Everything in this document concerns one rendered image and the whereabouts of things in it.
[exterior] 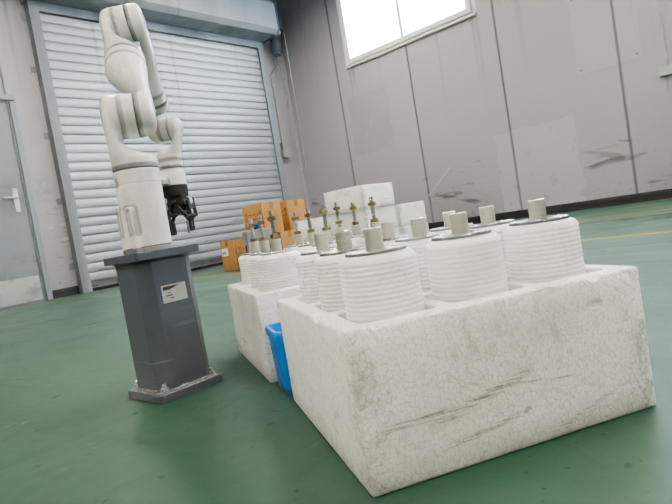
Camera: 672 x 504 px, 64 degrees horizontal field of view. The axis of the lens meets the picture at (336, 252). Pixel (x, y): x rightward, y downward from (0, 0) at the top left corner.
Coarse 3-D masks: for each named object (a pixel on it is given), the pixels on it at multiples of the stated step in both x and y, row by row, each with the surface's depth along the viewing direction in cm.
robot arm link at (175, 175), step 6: (168, 168) 159; (174, 168) 159; (180, 168) 160; (162, 174) 159; (168, 174) 159; (174, 174) 159; (180, 174) 160; (162, 180) 154; (168, 180) 159; (174, 180) 159; (180, 180) 160; (186, 180) 163; (162, 186) 160
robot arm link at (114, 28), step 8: (112, 8) 136; (120, 8) 135; (104, 16) 134; (112, 16) 134; (120, 16) 135; (104, 24) 132; (112, 24) 135; (120, 24) 135; (104, 32) 130; (112, 32) 130; (120, 32) 136; (128, 32) 137; (104, 40) 128; (112, 40) 125; (120, 40) 125; (128, 40) 126; (104, 48) 127; (104, 56) 125; (144, 56) 128
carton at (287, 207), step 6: (282, 204) 544; (288, 204) 541; (294, 204) 546; (300, 204) 552; (282, 210) 545; (288, 210) 540; (294, 210) 546; (300, 210) 551; (282, 216) 547; (288, 216) 540; (300, 216) 551; (288, 222) 542; (288, 228) 543; (294, 228) 544
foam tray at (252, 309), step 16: (240, 288) 126; (256, 288) 119; (288, 288) 109; (240, 304) 126; (256, 304) 107; (272, 304) 107; (240, 320) 131; (256, 320) 110; (272, 320) 107; (240, 336) 136; (256, 336) 113; (256, 352) 117; (272, 368) 107
